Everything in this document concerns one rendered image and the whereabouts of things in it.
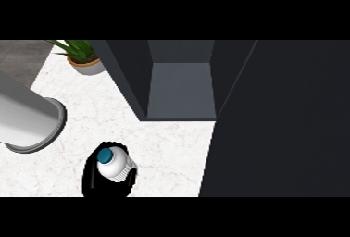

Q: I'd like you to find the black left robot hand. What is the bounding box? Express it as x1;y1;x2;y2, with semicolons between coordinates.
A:
82;141;139;198

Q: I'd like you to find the dark grey open cabinet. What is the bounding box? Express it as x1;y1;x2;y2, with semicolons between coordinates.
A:
88;39;260;122

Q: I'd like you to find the dark grey cabinet door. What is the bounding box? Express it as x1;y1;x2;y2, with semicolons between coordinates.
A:
198;39;350;198

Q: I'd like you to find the green plant in pot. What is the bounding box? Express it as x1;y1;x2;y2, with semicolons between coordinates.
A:
45;39;108;77

